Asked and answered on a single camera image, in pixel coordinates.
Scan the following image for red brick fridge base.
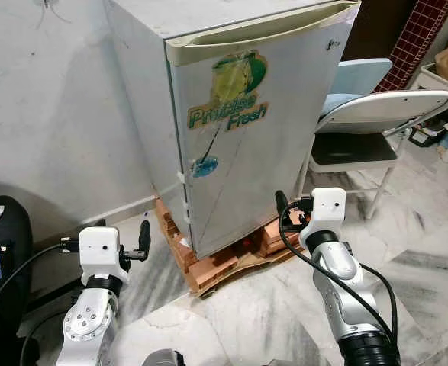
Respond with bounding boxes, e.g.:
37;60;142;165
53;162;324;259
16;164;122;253
153;197;305;298

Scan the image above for white mini fridge cabinet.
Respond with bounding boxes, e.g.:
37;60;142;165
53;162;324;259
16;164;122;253
105;0;359;256

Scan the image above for grey robot left leg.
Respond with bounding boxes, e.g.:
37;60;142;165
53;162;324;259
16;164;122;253
141;349;186;366

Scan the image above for black office chair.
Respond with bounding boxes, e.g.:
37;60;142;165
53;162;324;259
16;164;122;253
0;183;35;366

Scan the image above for green Precise Fresh sticker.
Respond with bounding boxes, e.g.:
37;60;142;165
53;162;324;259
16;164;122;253
187;50;270;180

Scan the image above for white folding chair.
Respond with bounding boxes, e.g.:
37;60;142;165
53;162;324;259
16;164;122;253
296;57;448;222

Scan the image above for white plastic basket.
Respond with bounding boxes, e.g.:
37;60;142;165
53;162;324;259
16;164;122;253
416;61;448;111

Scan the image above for maroon tiled pillar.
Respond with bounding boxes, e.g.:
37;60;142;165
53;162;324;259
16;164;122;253
372;0;448;94

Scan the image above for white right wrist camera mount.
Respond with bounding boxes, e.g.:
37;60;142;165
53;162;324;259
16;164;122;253
310;188;347;237

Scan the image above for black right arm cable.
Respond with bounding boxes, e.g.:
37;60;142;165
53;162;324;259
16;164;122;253
277;202;398;344

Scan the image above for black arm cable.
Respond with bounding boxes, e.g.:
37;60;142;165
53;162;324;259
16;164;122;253
0;238;81;366
277;202;398;344

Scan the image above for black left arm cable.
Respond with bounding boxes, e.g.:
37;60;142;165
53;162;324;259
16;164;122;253
0;238;81;366

